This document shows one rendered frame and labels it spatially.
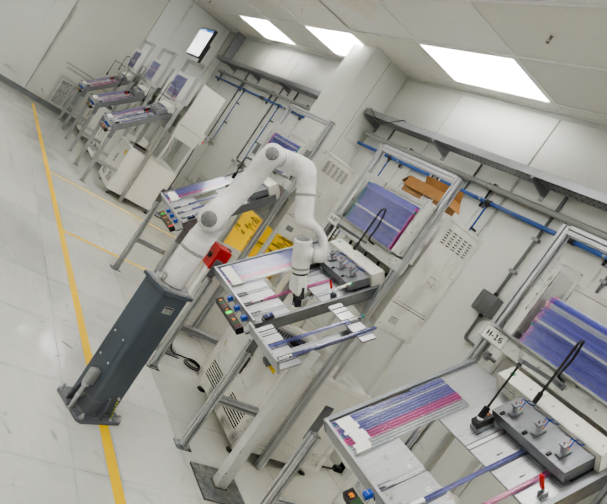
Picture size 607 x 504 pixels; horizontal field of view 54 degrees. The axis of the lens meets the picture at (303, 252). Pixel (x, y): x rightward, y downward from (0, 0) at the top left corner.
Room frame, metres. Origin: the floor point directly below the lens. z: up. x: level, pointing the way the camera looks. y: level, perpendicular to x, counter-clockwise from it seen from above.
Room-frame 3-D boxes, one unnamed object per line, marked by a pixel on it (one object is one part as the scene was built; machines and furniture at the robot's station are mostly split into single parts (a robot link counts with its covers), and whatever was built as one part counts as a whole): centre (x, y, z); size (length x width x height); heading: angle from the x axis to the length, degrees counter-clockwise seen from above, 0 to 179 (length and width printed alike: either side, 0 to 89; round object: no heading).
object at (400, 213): (3.36, -0.28, 1.52); 0.51 x 0.13 x 0.27; 34
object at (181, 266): (2.63, 0.42, 0.79); 0.19 x 0.19 x 0.18
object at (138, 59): (9.78, 3.90, 0.95); 1.37 x 0.82 x 1.90; 124
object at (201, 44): (7.29, 2.41, 2.10); 0.58 x 0.14 x 0.41; 34
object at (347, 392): (3.48, -0.34, 0.31); 0.70 x 0.65 x 0.62; 34
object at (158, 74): (8.58, 3.10, 0.95); 1.37 x 0.82 x 1.90; 124
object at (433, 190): (3.62, -0.46, 1.82); 0.68 x 0.30 x 0.20; 34
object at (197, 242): (2.66, 0.42, 1.00); 0.19 x 0.12 x 0.24; 1
